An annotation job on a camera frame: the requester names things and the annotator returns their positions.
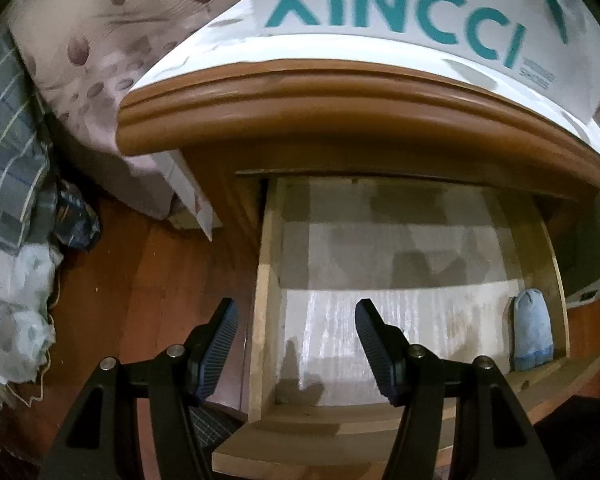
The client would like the white box with teal letters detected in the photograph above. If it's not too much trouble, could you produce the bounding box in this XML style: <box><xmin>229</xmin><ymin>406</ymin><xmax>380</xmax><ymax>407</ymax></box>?
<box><xmin>245</xmin><ymin>0</ymin><xmax>600</xmax><ymax>126</ymax></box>

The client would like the light blue underwear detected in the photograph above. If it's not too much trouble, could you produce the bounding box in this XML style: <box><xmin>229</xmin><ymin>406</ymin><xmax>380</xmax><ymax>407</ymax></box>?
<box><xmin>511</xmin><ymin>288</ymin><xmax>554</xmax><ymax>372</ymax></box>

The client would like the wooden nightstand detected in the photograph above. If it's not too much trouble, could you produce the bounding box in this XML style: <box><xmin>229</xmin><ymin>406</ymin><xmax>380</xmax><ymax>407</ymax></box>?
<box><xmin>117</xmin><ymin>0</ymin><xmax>600</xmax><ymax>321</ymax></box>

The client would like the white printed carton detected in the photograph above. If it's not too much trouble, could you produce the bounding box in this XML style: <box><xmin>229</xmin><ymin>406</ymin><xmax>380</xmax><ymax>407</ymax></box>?
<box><xmin>155</xmin><ymin>151</ymin><xmax>222</xmax><ymax>242</ymax></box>

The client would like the black cloth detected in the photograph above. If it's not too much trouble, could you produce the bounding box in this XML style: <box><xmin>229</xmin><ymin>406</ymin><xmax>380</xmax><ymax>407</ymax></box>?
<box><xmin>532</xmin><ymin>394</ymin><xmax>600</xmax><ymax>480</ymax></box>

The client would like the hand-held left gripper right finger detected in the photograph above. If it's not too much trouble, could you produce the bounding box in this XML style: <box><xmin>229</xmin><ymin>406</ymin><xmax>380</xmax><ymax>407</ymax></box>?
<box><xmin>354</xmin><ymin>298</ymin><xmax>557</xmax><ymax>480</ymax></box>

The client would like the white floral cloth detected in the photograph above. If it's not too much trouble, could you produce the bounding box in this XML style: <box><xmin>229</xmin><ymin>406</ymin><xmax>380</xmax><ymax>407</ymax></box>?
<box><xmin>0</xmin><ymin>237</ymin><xmax>65</xmax><ymax>436</ymax></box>

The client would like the blue grey plaid cloth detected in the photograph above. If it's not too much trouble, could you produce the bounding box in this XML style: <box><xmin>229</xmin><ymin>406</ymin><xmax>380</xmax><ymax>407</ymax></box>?
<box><xmin>0</xmin><ymin>35</ymin><xmax>56</xmax><ymax>258</ymax></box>

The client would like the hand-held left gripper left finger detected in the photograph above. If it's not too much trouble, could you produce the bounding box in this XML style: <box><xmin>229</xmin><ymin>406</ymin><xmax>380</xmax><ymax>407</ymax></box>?
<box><xmin>42</xmin><ymin>297</ymin><xmax>241</xmax><ymax>480</ymax></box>

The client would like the pink printed pillow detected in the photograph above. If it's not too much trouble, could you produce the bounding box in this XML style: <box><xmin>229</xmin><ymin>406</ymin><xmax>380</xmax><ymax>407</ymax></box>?
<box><xmin>7</xmin><ymin>0</ymin><xmax>261</xmax><ymax>221</ymax></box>

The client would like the wooden drawer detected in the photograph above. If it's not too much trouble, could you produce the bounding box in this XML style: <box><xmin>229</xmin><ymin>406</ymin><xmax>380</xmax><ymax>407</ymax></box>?
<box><xmin>214</xmin><ymin>177</ymin><xmax>600</xmax><ymax>472</ymax></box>

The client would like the dark checked cloth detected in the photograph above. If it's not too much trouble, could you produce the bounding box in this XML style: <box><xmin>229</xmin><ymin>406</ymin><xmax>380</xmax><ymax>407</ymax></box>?
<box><xmin>189</xmin><ymin>404</ymin><xmax>242</xmax><ymax>453</ymax></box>

